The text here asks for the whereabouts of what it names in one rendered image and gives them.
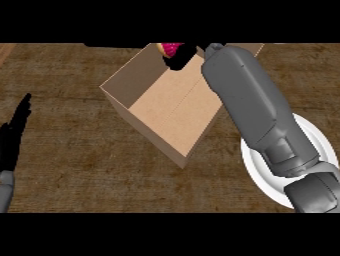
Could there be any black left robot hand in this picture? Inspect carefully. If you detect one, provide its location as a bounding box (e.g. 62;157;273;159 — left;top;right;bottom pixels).
0;92;34;179

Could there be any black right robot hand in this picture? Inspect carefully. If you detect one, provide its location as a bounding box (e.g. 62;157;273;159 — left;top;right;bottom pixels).
163;43;226;72

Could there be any pink frosted cupcake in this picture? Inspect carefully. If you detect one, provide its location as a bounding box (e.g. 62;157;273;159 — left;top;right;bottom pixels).
157;43;185;58

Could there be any open cardboard box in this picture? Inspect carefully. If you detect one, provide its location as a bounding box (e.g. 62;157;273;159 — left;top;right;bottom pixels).
98;43;267;170

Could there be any white round plate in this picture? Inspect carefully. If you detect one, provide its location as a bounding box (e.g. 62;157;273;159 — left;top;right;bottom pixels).
239;113;340;210

